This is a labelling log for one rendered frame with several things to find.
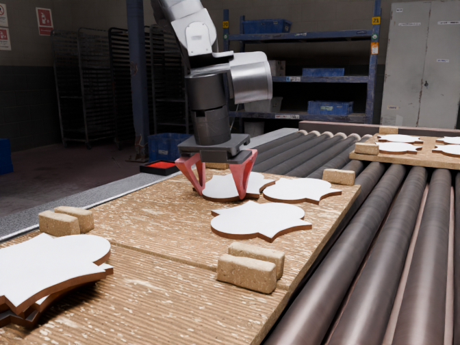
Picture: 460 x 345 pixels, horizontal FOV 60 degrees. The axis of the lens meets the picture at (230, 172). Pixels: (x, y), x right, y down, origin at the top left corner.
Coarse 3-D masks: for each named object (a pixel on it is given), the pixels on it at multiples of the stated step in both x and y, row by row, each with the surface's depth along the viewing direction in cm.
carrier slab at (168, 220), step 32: (160, 192) 69; (192, 192) 69; (352, 192) 69; (96, 224) 55; (128, 224) 55; (160, 224) 55; (192, 224) 55; (320, 224) 55; (160, 256) 46; (192, 256) 45; (288, 256) 45; (288, 288) 39
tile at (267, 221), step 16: (240, 208) 59; (256, 208) 59; (272, 208) 59; (288, 208) 59; (224, 224) 53; (240, 224) 53; (256, 224) 53; (272, 224) 53; (288, 224) 53; (304, 224) 53; (272, 240) 49
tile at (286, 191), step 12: (288, 180) 74; (300, 180) 74; (312, 180) 74; (264, 192) 66; (276, 192) 66; (288, 192) 66; (300, 192) 66; (312, 192) 66; (324, 192) 66; (336, 192) 68
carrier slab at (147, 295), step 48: (96, 288) 38; (144, 288) 38; (192, 288) 38; (240, 288) 38; (0, 336) 31; (48, 336) 31; (96, 336) 31; (144, 336) 31; (192, 336) 31; (240, 336) 31
